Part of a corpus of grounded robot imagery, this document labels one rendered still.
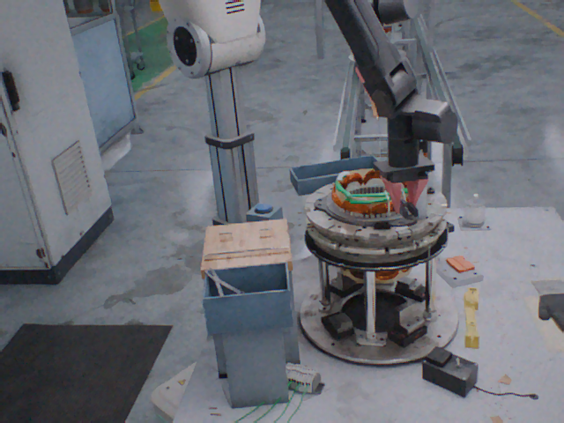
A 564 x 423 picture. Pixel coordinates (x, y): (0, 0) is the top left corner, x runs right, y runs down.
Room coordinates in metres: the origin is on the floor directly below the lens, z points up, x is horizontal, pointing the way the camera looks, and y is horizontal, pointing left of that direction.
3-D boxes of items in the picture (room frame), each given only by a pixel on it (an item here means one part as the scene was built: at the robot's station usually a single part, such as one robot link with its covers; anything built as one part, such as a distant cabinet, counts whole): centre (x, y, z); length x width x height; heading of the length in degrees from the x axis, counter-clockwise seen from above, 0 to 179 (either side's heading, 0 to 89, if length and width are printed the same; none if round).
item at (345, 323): (1.19, -0.11, 0.83); 0.05 x 0.04 x 0.02; 20
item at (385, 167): (1.08, -0.23, 1.28); 0.10 x 0.07 x 0.07; 99
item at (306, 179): (1.58, -0.15, 0.92); 0.25 x 0.11 x 0.28; 99
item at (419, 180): (1.08, -0.24, 1.21); 0.07 x 0.07 x 0.09; 9
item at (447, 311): (1.26, -0.21, 0.80); 0.39 x 0.39 x 0.01
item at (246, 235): (1.18, 0.09, 1.05); 0.20 x 0.19 x 0.02; 1
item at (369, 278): (1.14, -0.17, 0.91); 0.02 x 0.02 x 0.21
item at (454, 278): (1.43, -0.45, 0.79); 0.12 x 0.09 x 0.02; 15
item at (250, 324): (1.03, 0.09, 0.92); 0.17 x 0.11 x 0.28; 91
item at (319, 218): (1.26, -0.21, 1.09); 0.32 x 0.32 x 0.01
